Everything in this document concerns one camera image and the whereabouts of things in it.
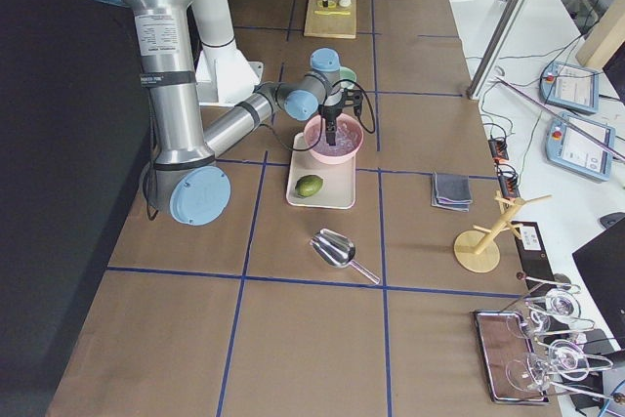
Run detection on pink bowl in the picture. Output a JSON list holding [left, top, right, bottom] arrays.
[[304, 114, 364, 165]]

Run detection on clear ice cubes pile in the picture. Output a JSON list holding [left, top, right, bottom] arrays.
[[313, 122, 360, 156]]

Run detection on green bowl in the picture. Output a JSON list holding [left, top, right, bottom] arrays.
[[339, 65, 357, 90]]

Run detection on steel ice scoop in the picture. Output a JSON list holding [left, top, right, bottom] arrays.
[[310, 229, 381, 285]]

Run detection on bamboo cutting board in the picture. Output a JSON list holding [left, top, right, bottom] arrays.
[[304, 0, 357, 39]]

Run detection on cream plastic tray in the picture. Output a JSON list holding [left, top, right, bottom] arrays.
[[286, 149, 357, 209]]

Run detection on green lime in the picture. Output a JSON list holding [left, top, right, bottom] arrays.
[[295, 174, 324, 198]]

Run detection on grey folded cloth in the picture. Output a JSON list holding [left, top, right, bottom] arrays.
[[431, 173, 473, 212]]

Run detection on black power strip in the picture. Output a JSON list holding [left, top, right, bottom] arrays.
[[488, 137, 520, 199]]

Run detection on wooden mug tree stand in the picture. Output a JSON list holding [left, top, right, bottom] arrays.
[[453, 190, 552, 273]]

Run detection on far teach pendant tablet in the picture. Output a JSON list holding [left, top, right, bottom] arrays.
[[540, 62, 599, 114]]

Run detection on teach pendant tablet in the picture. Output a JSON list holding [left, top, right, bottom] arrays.
[[540, 62, 599, 114], [545, 111, 616, 182]]

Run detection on near teach pendant tablet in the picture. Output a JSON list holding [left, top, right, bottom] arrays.
[[545, 111, 616, 182]]

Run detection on wine glass rack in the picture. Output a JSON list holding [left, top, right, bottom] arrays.
[[502, 271, 624, 405]]

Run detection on black framed tray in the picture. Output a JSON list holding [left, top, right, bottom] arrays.
[[473, 311, 549, 405]]

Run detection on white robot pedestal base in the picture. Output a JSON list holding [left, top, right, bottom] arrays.
[[191, 0, 263, 105]]

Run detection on aluminium frame post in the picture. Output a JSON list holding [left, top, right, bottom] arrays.
[[467, 0, 528, 101]]

